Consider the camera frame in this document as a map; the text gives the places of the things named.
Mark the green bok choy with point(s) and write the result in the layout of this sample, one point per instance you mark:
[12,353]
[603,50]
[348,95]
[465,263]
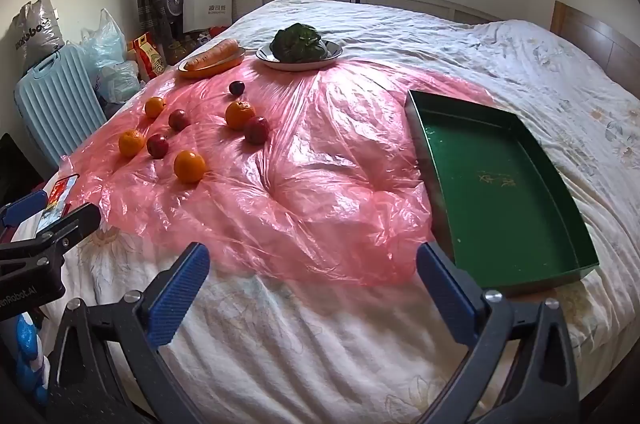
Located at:
[297,43]

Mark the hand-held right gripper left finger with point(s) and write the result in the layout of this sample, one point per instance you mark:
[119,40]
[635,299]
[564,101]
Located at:
[180,294]

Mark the yellow and red rice bag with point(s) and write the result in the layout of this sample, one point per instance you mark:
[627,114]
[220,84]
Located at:
[150,58]

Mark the white cardboard box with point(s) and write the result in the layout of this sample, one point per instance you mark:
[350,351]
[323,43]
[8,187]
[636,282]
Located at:
[207,11]

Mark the wooden headboard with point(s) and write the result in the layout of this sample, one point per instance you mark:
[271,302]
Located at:
[590,38]

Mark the small white fan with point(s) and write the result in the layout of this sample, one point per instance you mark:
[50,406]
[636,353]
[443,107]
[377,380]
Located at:
[174,1]

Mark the blue and white toy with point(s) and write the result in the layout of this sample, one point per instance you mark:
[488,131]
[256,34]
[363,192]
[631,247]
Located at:
[27,344]

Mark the yellow oil bottle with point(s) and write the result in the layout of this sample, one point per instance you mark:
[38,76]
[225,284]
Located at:
[177,48]

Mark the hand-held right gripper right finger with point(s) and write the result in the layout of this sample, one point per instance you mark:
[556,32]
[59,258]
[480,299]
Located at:
[445,289]

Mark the clear plastic bag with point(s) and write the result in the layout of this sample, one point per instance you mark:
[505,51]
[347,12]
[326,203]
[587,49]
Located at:
[117,81]

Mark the red printed packet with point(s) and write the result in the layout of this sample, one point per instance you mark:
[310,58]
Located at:
[60,193]

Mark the pale blue plastic bag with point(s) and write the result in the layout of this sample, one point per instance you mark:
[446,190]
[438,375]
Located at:
[105,38]

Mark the white plate with dark rim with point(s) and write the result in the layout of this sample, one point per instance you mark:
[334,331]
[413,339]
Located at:
[265,54]

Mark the green tray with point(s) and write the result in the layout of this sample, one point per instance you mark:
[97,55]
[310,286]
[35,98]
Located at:
[495,184]

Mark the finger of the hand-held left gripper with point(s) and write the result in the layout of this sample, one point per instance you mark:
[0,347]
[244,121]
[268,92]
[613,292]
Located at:
[25,206]
[75,221]

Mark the dark purple plum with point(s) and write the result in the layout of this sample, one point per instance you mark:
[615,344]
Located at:
[236,87]

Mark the carrot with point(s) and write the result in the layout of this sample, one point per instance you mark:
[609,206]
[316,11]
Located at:
[212,52]

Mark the red apple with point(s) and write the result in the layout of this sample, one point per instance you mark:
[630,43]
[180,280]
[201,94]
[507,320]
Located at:
[179,119]
[256,129]
[157,145]

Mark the orange oval plate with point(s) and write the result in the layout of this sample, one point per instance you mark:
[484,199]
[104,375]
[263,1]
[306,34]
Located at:
[215,69]

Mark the pink plastic sheet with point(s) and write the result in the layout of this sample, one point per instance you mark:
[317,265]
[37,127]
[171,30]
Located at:
[325,153]

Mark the light blue ribbed suitcase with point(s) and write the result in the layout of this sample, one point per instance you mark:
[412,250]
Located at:
[55,103]

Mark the grey printed bag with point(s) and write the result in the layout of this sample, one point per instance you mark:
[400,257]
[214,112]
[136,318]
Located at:
[35,28]

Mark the orange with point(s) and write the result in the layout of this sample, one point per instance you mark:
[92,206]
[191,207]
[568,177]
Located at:
[131,142]
[189,166]
[240,113]
[154,106]

